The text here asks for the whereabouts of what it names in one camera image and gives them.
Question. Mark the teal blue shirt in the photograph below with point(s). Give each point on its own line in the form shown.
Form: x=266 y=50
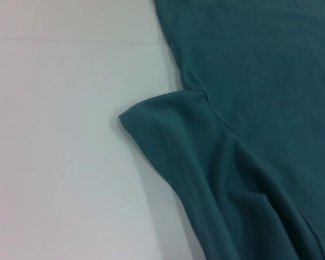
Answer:
x=260 y=108

